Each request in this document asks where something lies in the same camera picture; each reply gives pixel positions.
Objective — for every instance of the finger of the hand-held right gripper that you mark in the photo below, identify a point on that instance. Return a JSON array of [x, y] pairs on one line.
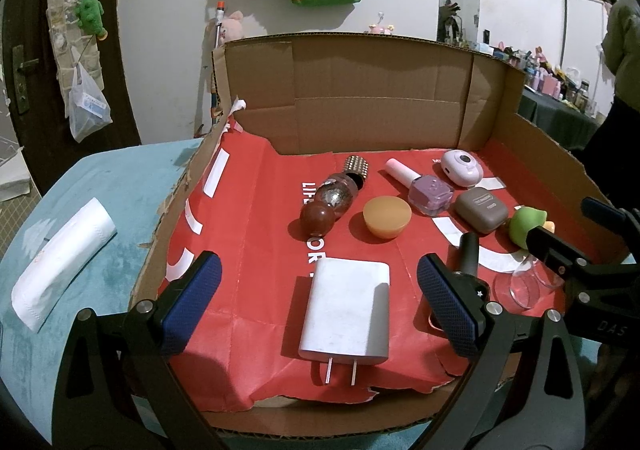
[[555, 250], [602, 212]]

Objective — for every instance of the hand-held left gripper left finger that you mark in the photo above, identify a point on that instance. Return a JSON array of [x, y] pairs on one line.
[[192, 305]]

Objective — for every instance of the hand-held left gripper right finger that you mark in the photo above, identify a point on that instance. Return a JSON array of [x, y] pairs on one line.
[[447, 305]]

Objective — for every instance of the green and yellow toy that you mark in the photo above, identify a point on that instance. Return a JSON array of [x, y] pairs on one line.
[[527, 225]]

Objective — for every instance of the clear plastic cup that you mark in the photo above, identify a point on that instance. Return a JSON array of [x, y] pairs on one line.
[[530, 282]]

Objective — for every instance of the black glass bottle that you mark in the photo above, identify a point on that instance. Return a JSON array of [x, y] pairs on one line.
[[467, 250]]

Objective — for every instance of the brown earphone case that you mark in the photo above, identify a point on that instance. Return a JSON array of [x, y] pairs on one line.
[[482, 210]]

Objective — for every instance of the white plug charger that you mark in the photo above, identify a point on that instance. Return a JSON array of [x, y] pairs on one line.
[[347, 310]]

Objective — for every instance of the orange dome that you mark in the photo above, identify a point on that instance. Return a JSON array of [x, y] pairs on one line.
[[387, 215]]

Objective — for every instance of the purple nail polish bottle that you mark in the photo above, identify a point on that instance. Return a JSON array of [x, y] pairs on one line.
[[422, 185]]

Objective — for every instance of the lilac round case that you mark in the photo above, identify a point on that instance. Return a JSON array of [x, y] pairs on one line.
[[462, 167]]

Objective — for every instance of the brown glitter perfume bottle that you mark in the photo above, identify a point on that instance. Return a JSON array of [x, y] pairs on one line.
[[325, 207]]

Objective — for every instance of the gold studded cylinder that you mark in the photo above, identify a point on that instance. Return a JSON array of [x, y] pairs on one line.
[[356, 164]]

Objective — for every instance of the cardboard box with red lining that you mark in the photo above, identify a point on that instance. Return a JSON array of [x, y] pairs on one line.
[[350, 105]]

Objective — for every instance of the dark covered table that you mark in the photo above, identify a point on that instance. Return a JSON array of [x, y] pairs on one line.
[[555, 120]]

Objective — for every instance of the white tissue pack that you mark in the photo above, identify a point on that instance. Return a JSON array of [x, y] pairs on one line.
[[60, 260]]

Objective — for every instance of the row of cosmetic bottles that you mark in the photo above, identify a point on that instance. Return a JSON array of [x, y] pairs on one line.
[[545, 70]]

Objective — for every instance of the white cabinet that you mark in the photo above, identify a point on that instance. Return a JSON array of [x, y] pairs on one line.
[[582, 35]]

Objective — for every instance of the white plastic bag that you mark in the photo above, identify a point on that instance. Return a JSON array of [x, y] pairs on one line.
[[87, 105]]

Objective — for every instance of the white papers pile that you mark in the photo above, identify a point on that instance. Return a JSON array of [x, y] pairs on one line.
[[10, 165]]

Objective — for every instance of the dark brown door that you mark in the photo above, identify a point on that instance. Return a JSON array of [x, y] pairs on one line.
[[120, 55]]

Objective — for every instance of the pink plush pig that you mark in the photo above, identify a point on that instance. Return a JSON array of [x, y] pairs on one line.
[[232, 25]]

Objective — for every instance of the small pink toy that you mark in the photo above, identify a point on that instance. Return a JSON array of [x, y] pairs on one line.
[[380, 27]]

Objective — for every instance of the white bottle with orange cap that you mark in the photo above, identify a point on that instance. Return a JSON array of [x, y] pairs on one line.
[[218, 22]]

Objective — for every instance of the beige hanging organizer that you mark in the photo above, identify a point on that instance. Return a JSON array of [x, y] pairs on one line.
[[65, 30]]

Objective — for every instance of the green plush toy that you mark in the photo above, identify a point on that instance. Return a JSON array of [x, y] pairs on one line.
[[90, 17]]

